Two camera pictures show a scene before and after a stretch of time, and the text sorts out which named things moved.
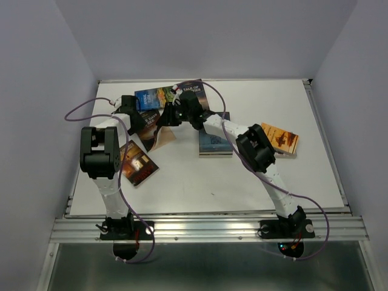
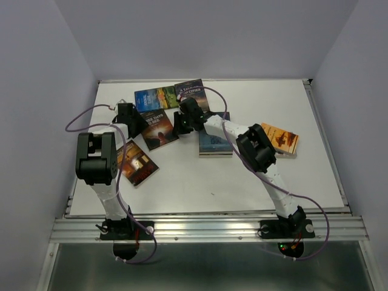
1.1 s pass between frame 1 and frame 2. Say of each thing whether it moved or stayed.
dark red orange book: stayed
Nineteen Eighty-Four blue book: stayed
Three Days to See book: stayed
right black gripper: moved
